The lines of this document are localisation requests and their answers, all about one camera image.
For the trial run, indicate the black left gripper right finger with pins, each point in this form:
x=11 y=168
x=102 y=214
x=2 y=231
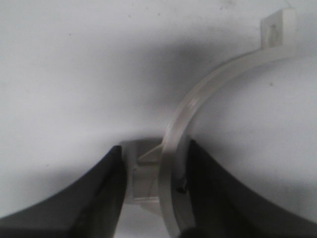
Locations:
x=225 y=208

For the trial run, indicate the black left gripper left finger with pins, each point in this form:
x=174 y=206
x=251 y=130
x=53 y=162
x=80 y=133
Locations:
x=89 y=208

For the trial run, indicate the white half pipe clamp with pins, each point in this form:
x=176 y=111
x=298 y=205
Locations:
x=152 y=171

